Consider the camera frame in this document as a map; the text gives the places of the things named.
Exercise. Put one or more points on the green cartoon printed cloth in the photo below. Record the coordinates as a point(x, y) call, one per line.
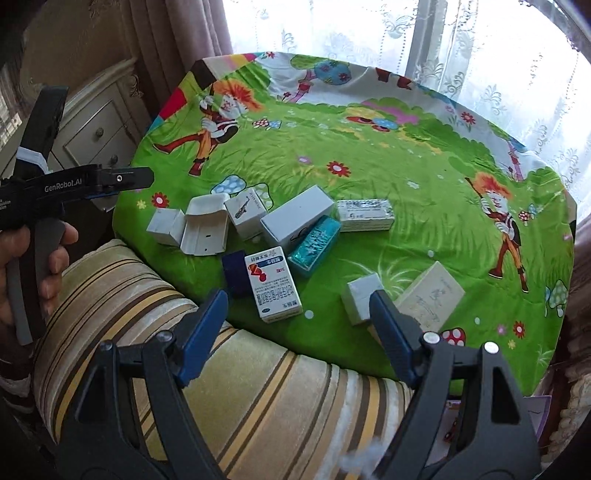
point(369, 161)

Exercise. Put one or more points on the white carton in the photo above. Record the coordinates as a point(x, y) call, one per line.
point(205, 226)

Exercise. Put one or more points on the teal glitter box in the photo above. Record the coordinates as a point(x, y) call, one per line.
point(314, 244)

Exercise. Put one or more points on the white box with saxophone print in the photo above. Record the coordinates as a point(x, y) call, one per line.
point(244, 212)

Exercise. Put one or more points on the dark blue box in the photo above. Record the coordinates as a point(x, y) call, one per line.
point(233, 274)

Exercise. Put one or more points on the large white box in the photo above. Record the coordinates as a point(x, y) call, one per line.
point(295, 214)

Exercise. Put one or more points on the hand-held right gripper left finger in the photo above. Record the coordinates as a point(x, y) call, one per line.
point(205, 337)

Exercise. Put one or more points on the cream carved nightstand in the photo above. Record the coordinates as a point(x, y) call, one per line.
point(92, 124)

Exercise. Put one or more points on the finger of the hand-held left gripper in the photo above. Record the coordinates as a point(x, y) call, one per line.
point(129, 177)
point(99, 196)

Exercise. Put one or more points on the person's left hand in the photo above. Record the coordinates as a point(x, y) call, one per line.
point(14, 249)

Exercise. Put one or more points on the beige box with figure print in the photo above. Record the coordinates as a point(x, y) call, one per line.
point(431, 295)

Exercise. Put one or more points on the white medicine box red label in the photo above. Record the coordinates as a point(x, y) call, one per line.
point(272, 286)

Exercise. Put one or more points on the white sheer lace curtain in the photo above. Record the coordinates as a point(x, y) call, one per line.
point(369, 32)

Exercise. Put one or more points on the mauve drape curtain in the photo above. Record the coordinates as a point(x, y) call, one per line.
point(184, 37)

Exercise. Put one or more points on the small white box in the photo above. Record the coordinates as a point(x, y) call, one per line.
point(164, 227)

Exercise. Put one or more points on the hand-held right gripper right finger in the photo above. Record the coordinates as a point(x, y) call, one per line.
point(392, 337)

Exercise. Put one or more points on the small pale grey box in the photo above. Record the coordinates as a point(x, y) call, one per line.
point(358, 300)

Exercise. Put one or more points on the striped beige plush cushion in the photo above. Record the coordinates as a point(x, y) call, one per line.
point(277, 406)

